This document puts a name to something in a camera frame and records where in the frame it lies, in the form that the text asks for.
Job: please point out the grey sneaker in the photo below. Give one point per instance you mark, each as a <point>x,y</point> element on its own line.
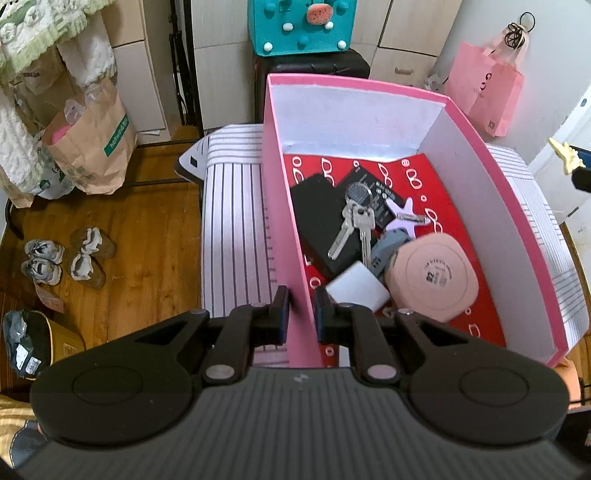
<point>44,250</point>
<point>41,271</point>

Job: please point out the pink cardboard box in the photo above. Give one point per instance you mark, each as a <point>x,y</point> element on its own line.
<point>286,207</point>

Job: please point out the grey open-back pocket router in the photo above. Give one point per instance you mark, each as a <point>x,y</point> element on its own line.
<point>385,249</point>

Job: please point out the brown fur-lined slipper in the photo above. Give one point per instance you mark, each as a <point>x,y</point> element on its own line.
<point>87,272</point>
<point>94,242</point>

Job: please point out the white charger adapter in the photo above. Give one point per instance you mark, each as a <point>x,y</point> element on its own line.
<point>358,286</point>

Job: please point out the teal felt tote bag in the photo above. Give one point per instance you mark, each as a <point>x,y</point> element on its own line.
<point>277,27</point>

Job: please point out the black card packet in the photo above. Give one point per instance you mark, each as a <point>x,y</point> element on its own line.
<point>364,173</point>

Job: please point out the black wallet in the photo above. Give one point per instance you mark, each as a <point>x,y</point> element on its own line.
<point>314,217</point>

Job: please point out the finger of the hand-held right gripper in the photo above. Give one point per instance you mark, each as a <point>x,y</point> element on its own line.
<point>584,156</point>
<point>582,181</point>

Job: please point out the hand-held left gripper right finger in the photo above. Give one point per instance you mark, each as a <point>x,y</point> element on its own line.
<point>322,318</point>

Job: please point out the pink rounded square case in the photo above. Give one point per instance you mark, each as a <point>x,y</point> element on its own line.
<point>434,277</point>

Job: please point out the yellow waste bin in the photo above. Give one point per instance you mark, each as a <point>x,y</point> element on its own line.
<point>64,344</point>

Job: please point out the black suitcase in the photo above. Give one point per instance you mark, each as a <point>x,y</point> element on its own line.
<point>323,64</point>

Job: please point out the white green knit cardigan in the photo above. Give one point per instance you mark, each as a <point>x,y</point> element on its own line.
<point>27,32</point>

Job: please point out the pink paper shopping bag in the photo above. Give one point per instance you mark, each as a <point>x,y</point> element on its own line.
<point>485,92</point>

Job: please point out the purple starfish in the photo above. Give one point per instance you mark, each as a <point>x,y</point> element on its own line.
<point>401,214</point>

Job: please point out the yellow quilted blanket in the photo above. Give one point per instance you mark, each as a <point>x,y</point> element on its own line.
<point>18,415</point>

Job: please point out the beige wooden board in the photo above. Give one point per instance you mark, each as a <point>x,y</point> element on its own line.
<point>138,83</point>

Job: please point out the white door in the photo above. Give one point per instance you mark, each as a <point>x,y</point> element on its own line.
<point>577,115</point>

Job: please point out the striped tablecloth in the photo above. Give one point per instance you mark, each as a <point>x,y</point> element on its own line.
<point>235,221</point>

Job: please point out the white plastic bag green print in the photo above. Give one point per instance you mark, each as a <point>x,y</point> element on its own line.
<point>51,180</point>

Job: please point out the brown paper bag green print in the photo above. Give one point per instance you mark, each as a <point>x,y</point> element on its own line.
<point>92,152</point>

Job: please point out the beige wooden wardrobe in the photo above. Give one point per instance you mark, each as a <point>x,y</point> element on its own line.
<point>221,69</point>

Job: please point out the plain brown paper bag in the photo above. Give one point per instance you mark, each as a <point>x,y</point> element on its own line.
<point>41,101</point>

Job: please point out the black plastic bag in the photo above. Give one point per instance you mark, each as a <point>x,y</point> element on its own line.
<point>21,337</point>

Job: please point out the clear plastic bag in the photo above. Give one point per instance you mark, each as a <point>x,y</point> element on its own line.
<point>434,83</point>

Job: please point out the pink paper tag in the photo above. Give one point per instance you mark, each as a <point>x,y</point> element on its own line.
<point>51,300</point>

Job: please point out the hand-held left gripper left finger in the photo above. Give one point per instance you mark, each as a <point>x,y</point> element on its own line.
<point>283,318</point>

